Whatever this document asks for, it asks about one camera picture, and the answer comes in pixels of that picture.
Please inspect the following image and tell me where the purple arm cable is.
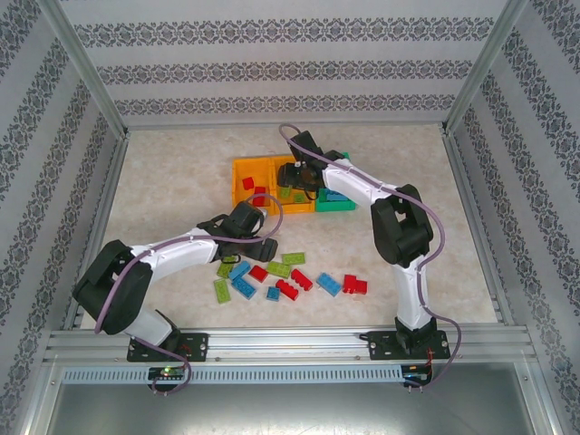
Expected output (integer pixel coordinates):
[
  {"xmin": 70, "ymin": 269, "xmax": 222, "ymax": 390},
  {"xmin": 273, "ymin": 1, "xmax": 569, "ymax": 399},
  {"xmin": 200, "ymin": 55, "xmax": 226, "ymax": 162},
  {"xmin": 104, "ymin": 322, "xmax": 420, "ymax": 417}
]
[
  {"xmin": 278, "ymin": 124, "xmax": 463, "ymax": 391},
  {"xmin": 93, "ymin": 193, "xmax": 285, "ymax": 398}
]

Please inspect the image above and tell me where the orange plastic bin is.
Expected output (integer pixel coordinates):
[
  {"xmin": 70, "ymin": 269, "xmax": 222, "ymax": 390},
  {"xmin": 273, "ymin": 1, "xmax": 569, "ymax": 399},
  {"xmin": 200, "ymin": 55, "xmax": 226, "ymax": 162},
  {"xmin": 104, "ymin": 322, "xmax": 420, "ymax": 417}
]
[
  {"xmin": 230, "ymin": 157, "xmax": 275, "ymax": 218},
  {"xmin": 270, "ymin": 155, "xmax": 317, "ymax": 216}
]

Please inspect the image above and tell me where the aluminium side rail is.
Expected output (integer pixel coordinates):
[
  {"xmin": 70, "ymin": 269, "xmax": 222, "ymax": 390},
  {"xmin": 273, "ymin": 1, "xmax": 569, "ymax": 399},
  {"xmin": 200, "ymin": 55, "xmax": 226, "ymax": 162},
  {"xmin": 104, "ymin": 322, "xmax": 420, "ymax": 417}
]
[
  {"xmin": 441, "ymin": 129, "xmax": 516, "ymax": 327},
  {"xmin": 61, "ymin": 133, "xmax": 131, "ymax": 331}
]

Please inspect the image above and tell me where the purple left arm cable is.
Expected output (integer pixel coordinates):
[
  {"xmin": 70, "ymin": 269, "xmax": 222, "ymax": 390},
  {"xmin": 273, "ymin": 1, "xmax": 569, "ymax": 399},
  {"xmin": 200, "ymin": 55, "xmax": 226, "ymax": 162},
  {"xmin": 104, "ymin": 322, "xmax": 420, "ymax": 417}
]
[{"xmin": 93, "ymin": 193, "xmax": 285, "ymax": 398}]

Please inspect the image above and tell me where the red stepped lego brick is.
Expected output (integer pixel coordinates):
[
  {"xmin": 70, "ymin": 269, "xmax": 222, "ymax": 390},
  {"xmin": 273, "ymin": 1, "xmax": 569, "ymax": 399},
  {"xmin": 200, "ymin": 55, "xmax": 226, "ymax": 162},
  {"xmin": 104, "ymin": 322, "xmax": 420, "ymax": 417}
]
[{"xmin": 343, "ymin": 274, "xmax": 369, "ymax": 295}]

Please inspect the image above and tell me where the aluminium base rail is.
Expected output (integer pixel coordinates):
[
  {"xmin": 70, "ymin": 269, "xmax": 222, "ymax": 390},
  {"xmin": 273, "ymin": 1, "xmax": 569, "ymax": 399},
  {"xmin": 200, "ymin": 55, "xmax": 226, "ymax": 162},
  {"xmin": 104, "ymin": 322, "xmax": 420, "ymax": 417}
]
[{"xmin": 43, "ymin": 328, "xmax": 538, "ymax": 363}]

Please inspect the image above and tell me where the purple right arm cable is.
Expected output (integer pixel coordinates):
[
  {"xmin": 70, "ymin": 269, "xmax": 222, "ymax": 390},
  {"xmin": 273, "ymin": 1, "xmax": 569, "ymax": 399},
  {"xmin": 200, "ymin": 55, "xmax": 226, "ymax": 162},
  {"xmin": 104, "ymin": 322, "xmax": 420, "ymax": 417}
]
[{"xmin": 278, "ymin": 124, "xmax": 463, "ymax": 391}]

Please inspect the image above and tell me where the aluminium frame post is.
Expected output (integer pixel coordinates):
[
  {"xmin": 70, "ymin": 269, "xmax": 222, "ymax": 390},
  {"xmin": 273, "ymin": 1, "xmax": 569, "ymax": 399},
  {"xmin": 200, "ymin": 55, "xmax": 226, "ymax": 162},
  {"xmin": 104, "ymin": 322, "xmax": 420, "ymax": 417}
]
[
  {"xmin": 35, "ymin": 0, "xmax": 131, "ymax": 140},
  {"xmin": 441, "ymin": 0, "xmax": 531, "ymax": 137}
]

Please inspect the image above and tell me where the small circuit board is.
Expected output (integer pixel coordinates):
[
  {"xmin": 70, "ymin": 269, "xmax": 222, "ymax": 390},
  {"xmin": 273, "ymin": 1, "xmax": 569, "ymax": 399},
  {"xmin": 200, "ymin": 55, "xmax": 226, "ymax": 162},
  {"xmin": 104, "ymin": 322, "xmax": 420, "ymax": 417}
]
[
  {"xmin": 148, "ymin": 366, "xmax": 187, "ymax": 381},
  {"xmin": 402, "ymin": 363, "xmax": 434, "ymax": 382}
]

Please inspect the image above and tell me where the grey metal panel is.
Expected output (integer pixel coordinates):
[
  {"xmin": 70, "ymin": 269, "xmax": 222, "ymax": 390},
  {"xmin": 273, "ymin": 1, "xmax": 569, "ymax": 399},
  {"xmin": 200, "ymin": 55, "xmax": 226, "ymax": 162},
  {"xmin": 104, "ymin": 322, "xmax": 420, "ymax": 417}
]
[{"xmin": 44, "ymin": 382, "xmax": 556, "ymax": 435}]

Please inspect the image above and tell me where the green plastic bin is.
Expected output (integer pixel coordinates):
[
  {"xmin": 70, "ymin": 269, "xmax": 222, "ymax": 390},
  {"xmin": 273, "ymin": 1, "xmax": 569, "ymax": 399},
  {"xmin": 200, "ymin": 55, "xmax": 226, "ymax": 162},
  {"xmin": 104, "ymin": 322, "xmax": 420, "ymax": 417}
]
[{"xmin": 314, "ymin": 151, "xmax": 358, "ymax": 213}]

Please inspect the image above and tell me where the aluminium cross rail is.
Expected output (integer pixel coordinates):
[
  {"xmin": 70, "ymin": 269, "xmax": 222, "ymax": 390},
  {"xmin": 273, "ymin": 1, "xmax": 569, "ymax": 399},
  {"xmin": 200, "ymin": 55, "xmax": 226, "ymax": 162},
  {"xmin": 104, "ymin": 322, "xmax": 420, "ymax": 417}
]
[{"xmin": 121, "ymin": 118, "xmax": 450, "ymax": 132}]

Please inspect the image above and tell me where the grey slotted cable duct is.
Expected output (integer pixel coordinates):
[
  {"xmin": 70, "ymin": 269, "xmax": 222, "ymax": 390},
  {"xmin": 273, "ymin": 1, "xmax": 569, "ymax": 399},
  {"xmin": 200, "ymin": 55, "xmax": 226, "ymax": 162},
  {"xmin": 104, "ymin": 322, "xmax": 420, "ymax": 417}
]
[{"xmin": 61, "ymin": 364, "xmax": 404, "ymax": 384}]

